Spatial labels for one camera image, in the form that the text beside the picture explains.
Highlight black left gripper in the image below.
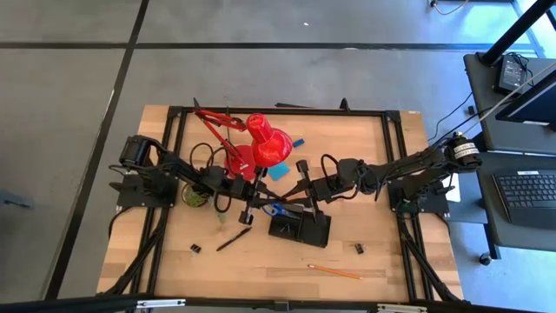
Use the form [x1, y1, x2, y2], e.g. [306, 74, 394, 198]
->
[228, 166, 287, 226]

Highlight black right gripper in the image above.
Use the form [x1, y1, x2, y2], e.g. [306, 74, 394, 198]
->
[281, 158, 349, 224]

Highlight blue-handled scissors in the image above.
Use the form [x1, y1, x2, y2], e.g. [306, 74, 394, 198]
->
[260, 201, 303, 221]

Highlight black mesh desk organizer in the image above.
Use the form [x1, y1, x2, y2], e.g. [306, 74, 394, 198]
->
[268, 208, 332, 249]

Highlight red desk lamp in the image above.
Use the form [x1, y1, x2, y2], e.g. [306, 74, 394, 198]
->
[192, 107, 295, 182]

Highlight blue sticky note pad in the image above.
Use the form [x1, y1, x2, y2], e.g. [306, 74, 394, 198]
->
[267, 161, 291, 182]

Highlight potted succulent plant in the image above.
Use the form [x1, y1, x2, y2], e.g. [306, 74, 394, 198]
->
[180, 181, 229, 225]

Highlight white paper sheet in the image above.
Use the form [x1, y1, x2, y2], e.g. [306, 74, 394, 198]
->
[446, 173, 462, 203]

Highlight dark grey keyboard shelf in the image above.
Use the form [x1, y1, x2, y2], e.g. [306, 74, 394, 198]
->
[472, 150, 556, 254]

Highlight dark grey desk top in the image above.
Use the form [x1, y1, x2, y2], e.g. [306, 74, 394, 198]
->
[462, 51, 556, 157]

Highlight black gantry beam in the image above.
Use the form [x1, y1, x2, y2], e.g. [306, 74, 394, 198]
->
[0, 294, 556, 313]

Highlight black keyboard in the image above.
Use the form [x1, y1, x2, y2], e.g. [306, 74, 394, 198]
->
[492, 169, 556, 230]

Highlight black power adapter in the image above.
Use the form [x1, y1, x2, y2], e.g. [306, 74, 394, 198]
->
[493, 54, 530, 96]

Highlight grey chair base leg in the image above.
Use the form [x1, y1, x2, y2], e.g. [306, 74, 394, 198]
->
[0, 189, 35, 210]

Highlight black monitor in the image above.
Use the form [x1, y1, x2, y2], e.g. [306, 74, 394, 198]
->
[494, 68, 556, 128]

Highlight black metal pole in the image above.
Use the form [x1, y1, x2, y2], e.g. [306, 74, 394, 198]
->
[480, 0, 556, 67]

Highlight black aluminium table frame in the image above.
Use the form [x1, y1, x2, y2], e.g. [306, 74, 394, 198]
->
[96, 97, 465, 305]

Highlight white cable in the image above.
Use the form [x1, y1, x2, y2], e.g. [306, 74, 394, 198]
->
[462, 62, 556, 137]

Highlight orange floor cable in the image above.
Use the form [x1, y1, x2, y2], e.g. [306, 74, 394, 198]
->
[429, 0, 471, 17]

